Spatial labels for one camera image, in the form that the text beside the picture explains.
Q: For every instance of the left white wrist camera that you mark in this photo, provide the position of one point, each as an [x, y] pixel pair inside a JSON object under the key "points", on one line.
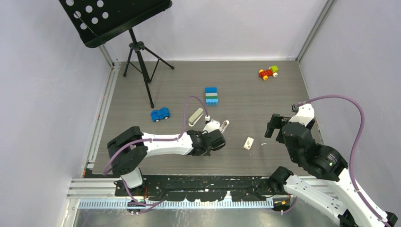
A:
{"points": [[210, 124]]}

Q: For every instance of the beige white stapler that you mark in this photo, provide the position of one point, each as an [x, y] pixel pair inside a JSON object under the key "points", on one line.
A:
{"points": [[193, 119]]}

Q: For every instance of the white staple box sleeve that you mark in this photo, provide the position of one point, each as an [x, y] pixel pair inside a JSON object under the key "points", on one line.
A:
{"points": [[248, 143]]}

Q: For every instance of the blue green brick stack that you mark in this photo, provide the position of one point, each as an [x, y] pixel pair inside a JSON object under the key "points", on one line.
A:
{"points": [[211, 96]]}

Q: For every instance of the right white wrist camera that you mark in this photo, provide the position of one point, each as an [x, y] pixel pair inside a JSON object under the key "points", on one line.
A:
{"points": [[304, 115]]}

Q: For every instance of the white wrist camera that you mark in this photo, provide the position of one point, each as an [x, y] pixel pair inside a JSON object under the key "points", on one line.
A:
{"points": [[210, 124], [304, 115]]}

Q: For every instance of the red green toy car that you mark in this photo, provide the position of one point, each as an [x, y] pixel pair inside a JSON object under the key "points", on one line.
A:
{"points": [[270, 72]]}

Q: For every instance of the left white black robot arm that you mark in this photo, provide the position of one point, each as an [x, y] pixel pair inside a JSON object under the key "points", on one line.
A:
{"points": [[131, 147]]}

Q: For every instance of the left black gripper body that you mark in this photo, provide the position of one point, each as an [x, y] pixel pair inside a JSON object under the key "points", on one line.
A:
{"points": [[207, 152]]}

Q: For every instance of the white staple remover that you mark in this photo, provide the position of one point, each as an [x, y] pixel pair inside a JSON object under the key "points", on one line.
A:
{"points": [[224, 126]]}

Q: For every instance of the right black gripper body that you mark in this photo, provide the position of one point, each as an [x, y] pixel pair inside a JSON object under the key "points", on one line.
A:
{"points": [[279, 137]]}

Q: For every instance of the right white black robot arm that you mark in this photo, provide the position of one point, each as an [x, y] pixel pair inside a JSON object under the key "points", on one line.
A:
{"points": [[323, 162]]}

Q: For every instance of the black music stand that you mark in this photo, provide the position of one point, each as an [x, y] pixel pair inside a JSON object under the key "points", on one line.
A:
{"points": [[99, 21]]}

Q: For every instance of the blue toy car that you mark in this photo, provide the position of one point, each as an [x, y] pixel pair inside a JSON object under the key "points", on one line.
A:
{"points": [[163, 113]]}

